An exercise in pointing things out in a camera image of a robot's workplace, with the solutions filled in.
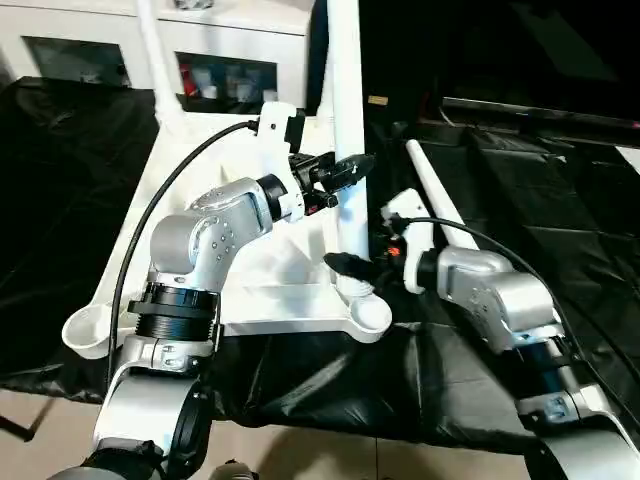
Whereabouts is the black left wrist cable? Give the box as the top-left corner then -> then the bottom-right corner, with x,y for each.
107,119 -> 265,363

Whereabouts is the white plastic table top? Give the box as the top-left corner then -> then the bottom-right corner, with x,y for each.
62,107 -> 394,360

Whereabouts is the black plastic mat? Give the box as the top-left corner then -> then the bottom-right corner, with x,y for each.
0,75 -> 640,456

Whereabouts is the large black screen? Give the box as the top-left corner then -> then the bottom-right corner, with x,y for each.
355,0 -> 640,119

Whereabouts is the white plastic table leg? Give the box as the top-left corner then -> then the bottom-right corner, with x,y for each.
134,0 -> 182,128
325,0 -> 387,302
404,140 -> 483,253
314,0 -> 336,123

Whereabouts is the white cabinet with glass doors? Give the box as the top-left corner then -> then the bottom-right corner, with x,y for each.
0,0 -> 327,107

